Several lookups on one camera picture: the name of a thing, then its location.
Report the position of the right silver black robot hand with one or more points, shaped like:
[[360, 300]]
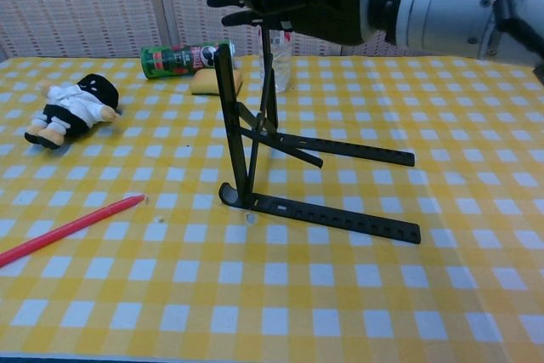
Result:
[[323, 1]]

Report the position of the black folding laptop stand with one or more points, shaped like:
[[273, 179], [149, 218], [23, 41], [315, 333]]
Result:
[[231, 125]]

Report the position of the woven folding screen panel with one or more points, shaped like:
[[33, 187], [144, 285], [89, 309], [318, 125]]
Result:
[[76, 1], [382, 50], [178, 1]]

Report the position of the clear plastic water bottle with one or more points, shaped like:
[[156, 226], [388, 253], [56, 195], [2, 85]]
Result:
[[282, 69]]

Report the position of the yellow sponge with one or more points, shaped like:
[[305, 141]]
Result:
[[204, 82]]

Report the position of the green Pringles can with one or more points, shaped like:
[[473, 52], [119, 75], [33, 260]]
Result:
[[178, 61]]

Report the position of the small clear round cap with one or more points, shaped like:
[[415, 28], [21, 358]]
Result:
[[251, 219]]

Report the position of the black white plush doll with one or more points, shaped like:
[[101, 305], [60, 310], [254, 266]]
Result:
[[76, 108]]

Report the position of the red pen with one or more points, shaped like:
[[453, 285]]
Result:
[[64, 229]]

